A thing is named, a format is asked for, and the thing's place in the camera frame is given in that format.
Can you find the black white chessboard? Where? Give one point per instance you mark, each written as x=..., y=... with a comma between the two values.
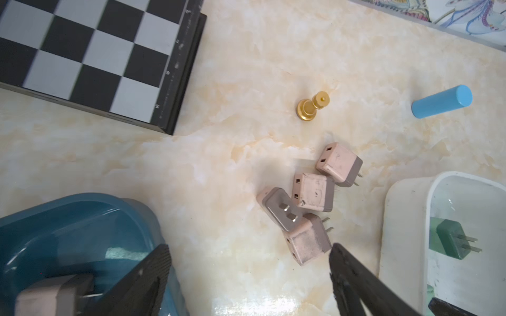
x=127, y=60

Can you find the light blue cylinder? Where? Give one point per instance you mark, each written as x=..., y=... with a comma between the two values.
x=449, y=100

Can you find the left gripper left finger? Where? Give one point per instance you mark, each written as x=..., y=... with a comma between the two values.
x=141, y=291

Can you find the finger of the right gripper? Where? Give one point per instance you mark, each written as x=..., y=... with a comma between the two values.
x=442, y=308

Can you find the pink plug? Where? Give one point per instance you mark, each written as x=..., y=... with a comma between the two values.
x=308, y=240
x=279, y=206
x=62, y=295
x=313, y=192
x=340, y=163

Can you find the teal storage box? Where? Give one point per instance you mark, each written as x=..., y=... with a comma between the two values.
x=91, y=233

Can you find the white storage box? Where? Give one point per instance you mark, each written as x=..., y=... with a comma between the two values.
x=417, y=274

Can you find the green plug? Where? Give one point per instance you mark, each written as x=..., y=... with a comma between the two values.
x=435, y=243
x=456, y=243

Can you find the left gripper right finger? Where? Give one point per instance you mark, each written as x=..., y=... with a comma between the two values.
x=355, y=287

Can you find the gold chess pawn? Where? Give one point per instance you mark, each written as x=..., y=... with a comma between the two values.
x=307, y=109

